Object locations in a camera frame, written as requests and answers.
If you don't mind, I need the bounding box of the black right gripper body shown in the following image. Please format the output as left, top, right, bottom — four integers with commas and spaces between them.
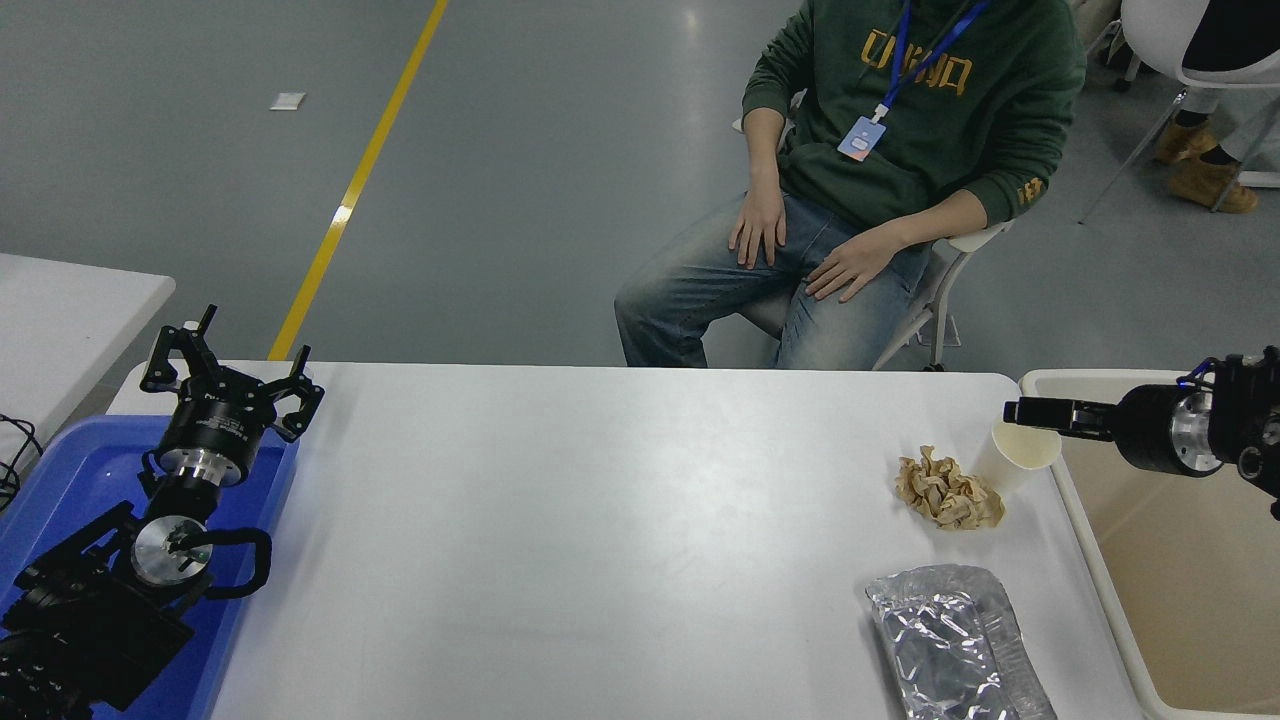
1113, 385, 1198, 477

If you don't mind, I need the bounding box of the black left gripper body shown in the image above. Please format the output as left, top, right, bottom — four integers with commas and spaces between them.
157, 385, 276, 471

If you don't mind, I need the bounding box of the white paper cup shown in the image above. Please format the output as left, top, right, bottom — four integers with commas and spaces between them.
975, 420, 1063, 498

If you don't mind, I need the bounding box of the tan paper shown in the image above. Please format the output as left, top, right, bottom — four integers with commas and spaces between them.
894, 445, 1005, 531

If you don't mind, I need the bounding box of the person's left hand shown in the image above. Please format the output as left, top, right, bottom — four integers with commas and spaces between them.
803, 222, 906, 304

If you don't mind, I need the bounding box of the person's right hand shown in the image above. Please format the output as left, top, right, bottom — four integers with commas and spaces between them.
728, 188, 788, 271

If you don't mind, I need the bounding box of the large pale plastic bin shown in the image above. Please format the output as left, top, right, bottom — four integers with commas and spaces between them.
1019, 368, 1280, 720

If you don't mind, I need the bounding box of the white side table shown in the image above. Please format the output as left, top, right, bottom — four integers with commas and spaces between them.
0, 252, 176, 456

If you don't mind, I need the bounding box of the blue plastic tray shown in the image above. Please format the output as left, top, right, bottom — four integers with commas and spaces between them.
0, 415, 301, 720

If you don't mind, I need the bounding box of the tan boot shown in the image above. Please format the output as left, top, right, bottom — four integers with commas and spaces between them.
1155, 118, 1216, 166
1168, 158, 1259, 214

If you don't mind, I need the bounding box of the white and grey chair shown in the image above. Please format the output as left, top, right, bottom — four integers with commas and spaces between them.
733, 90, 1016, 373

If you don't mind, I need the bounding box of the seated person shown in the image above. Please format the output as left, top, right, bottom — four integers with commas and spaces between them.
613, 0, 1088, 371

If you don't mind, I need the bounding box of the white shell chair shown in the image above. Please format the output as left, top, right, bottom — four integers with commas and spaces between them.
1078, 0, 1280, 226

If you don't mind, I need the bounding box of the person with tan boots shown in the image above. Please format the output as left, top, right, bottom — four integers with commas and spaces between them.
1155, 0, 1280, 214

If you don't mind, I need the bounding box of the black cable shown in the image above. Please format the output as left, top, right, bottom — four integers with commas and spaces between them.
0, 413, 43, 513

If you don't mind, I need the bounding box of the blue lanyard with badge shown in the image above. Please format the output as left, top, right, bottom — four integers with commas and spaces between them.
838, 0, 991, 163

